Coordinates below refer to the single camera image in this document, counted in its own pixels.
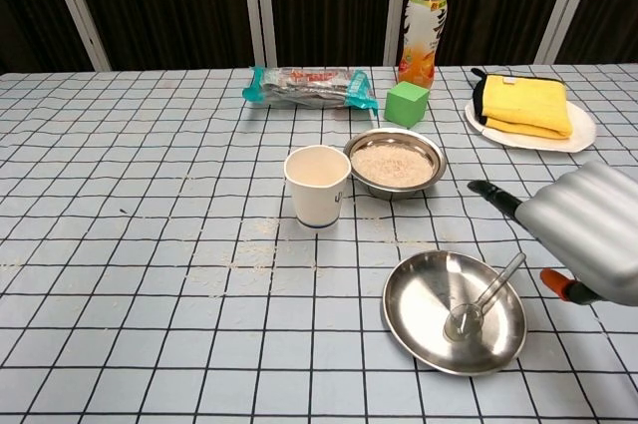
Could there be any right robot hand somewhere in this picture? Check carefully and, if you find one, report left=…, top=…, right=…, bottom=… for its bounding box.
left=467, top=159, right=638, bottom=306

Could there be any steel bowl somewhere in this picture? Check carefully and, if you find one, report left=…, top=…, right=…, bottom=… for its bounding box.
left=342, top=128, right=448, bottom=201

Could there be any uncooked rice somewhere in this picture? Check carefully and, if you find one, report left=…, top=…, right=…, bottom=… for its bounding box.
left=350, top=142, right=436, bottom=186

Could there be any white paper cup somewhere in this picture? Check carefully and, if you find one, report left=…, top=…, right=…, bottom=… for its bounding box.
left=283, top=144, right=352, bottom=233

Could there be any white paper plate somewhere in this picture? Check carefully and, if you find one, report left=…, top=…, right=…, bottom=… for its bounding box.
left=464, top=99, right=598, bottom=154

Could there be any folded yellow towel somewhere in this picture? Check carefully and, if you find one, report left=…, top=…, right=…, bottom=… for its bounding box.
left=471, top=67, right=574, bottom=141

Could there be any steel plate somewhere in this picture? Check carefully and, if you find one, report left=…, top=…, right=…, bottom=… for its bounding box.
left=381, top=249, right=528, bottom=377

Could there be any green cube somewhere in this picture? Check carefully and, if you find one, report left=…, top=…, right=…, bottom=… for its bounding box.
left=383, top=82, right=430, bottom=129

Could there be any orange drink bottle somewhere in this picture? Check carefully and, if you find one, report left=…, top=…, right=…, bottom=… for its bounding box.
left=397, top=0, right=449, bottom=89

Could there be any teal snack packet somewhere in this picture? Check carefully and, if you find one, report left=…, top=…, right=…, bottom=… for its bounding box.
left=241, top=65, right=380, bottom=119

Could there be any checkered tablecloth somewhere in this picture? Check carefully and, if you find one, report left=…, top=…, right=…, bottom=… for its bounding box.
left=0, top=63, right=638, bottom=424

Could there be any double white partition post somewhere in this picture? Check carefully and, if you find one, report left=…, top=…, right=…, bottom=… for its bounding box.
left=238, top=0, right=279, bottom=69

